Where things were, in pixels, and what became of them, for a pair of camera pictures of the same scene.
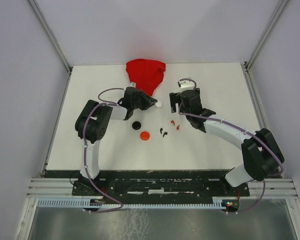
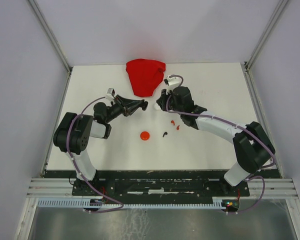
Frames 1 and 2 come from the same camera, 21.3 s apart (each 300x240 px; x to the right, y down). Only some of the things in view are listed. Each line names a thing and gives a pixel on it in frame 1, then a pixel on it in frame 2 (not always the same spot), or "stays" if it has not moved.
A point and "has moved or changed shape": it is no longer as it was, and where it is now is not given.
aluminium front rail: (281, 189) stays
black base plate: (160, 183) stays
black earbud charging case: (136, 125) has moved or changed shape
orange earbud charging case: (144, 135) stays
